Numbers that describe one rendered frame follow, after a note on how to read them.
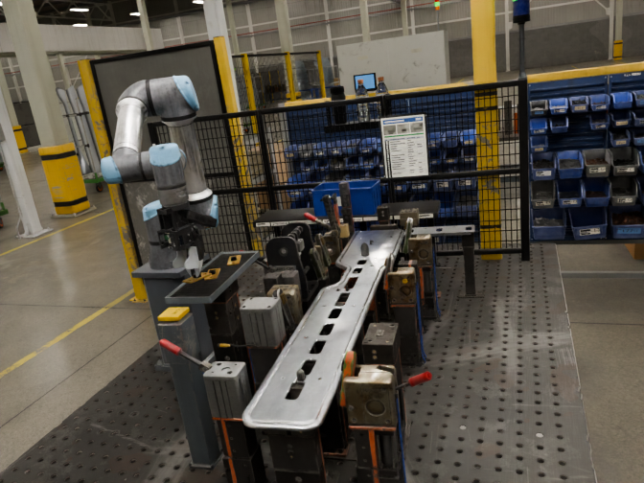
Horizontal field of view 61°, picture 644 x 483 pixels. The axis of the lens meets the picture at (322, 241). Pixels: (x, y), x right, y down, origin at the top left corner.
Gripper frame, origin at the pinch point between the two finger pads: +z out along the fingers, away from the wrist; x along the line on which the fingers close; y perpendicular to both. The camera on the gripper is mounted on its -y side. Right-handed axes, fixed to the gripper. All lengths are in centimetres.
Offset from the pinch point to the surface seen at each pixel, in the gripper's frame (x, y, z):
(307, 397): 42.7, 13.8, 21.8
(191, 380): 7.0, 15.6, 24.2
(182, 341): 7.7, 16.0, 12.3
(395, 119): -2, -141, -22
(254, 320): 15.7, -2.8, 14.3
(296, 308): 15.7, -22.1, 19.3
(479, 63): 35, -156, -42
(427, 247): 33, -87, 21
